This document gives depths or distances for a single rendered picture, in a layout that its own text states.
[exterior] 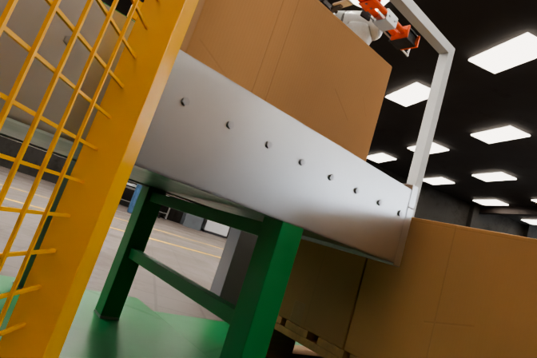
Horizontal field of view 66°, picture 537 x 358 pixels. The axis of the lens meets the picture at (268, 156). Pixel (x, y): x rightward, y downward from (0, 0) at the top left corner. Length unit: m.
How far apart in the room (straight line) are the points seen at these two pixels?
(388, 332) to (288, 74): 0.70
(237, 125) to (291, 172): 0.15
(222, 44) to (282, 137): 0.24
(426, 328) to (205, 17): 0.87
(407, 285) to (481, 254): 0.20
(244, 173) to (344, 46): 0.53
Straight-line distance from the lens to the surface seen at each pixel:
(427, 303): 1.14
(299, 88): 0.99
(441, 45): 5.33
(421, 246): 1.17
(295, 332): 1.39
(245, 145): 0.72
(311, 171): 0.82
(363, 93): 1.17
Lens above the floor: 0.36
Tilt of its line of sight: 11 degrees up
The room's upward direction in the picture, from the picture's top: 18 degrees clockwise
